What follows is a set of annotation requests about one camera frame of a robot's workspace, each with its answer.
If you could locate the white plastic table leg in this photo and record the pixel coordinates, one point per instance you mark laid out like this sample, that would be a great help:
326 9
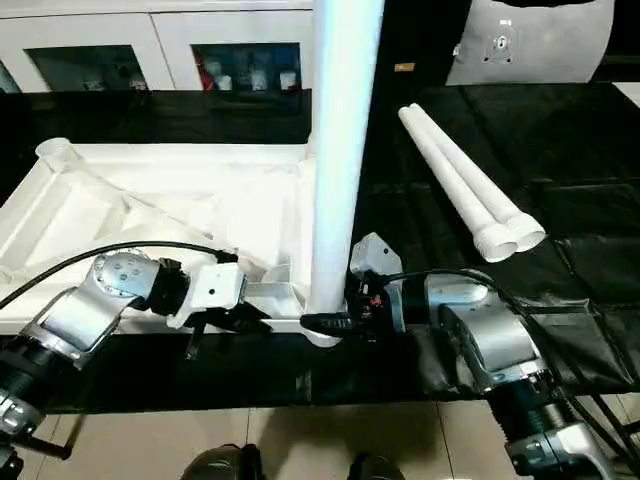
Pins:
476 175
345 150
449 175

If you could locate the white plastic table top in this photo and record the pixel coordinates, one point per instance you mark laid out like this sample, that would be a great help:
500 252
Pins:
150 165

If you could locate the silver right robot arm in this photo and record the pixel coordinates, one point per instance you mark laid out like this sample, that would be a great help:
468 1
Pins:
500 335

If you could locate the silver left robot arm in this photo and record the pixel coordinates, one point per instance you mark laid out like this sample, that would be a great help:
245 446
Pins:
85 310

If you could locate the black work mat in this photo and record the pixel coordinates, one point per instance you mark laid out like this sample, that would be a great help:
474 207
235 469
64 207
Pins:
500 150

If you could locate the small yellow label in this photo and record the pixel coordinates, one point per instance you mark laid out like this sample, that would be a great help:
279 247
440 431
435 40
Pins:
405 67

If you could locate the small red bottle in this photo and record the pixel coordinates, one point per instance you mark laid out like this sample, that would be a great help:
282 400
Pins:
201 62

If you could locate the black sofa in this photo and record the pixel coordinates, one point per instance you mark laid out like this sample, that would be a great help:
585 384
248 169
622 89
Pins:
425 30

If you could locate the white cabinet with glass doors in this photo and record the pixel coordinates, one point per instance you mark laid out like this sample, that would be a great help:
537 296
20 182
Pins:
165 30

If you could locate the grey cushion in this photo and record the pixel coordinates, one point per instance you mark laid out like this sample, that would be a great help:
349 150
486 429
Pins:
550 50

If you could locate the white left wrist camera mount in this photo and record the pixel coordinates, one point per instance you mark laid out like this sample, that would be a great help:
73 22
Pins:
215 287

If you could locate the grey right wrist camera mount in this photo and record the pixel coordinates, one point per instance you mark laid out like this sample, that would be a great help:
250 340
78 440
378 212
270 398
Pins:
372 255

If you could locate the black metal frame bar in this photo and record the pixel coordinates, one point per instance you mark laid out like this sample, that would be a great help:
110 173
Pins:
50 447

